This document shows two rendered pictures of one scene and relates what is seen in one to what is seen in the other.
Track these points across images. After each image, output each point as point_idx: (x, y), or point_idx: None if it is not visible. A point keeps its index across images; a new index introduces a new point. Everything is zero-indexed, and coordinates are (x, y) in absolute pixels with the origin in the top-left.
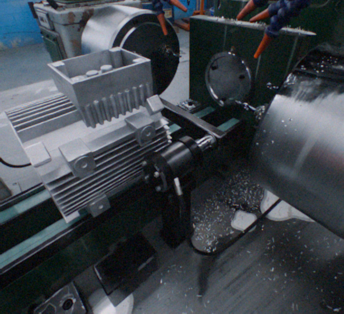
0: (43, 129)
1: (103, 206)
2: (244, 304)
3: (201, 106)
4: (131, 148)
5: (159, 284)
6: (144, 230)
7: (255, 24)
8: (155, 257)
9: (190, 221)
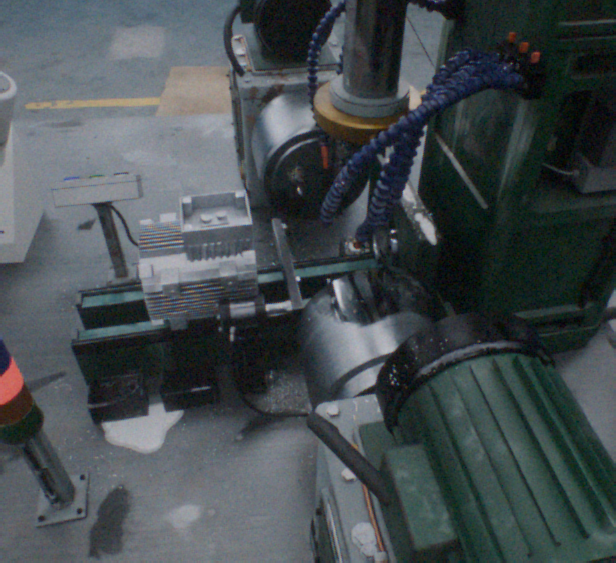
0: (156, 253)
1: (180, 324)
2: (264, 465)
3: (362, 256)
4: (214, 288)
5: (208, 416)
6: (225, 368)
7: (409, 199)
8: (211, 389)
9: (273, 380)
